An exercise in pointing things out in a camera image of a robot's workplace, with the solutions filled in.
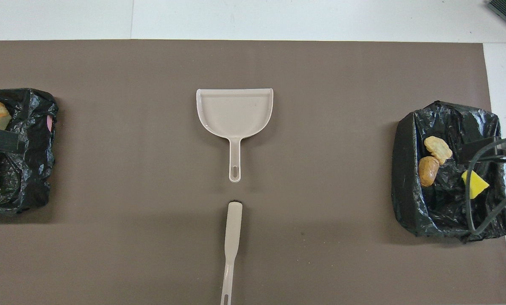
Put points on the beige plastic dustpan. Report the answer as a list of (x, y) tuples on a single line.
[(234, 112)]

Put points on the black bag bin pink spot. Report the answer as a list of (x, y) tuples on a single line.
[(32, 169)]

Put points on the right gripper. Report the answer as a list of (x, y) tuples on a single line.
[(477, 150)]

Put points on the brown table mat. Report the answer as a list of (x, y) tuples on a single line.
[(321, 127)]

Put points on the black bag lined bin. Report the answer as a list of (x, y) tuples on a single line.
[(410, 178)]

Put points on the brown bread roll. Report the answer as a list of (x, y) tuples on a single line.
[(428, 171)]

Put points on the yellow sponge notched piece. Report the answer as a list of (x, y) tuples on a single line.
[(475, 186)]

